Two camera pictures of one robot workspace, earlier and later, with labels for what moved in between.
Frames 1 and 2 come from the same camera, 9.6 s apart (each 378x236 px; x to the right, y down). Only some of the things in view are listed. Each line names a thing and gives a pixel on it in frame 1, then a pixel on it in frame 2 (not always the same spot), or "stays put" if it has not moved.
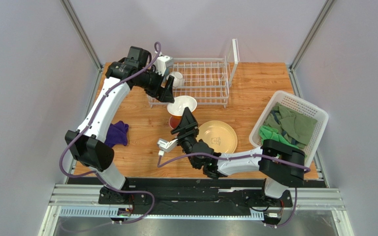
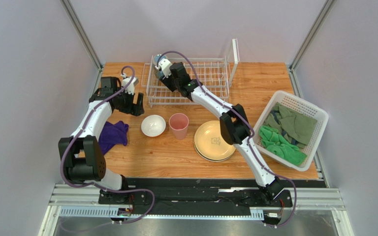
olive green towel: x=295 y=126 stays put
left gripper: x=167 y=96 -> x=136 y=109
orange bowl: x=181 y=103 -> x=153 y=125
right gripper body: x=183 y=131 -> x=164 y=81
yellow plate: x=219 y=135 stays put
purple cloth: x=117 y=134 stays put
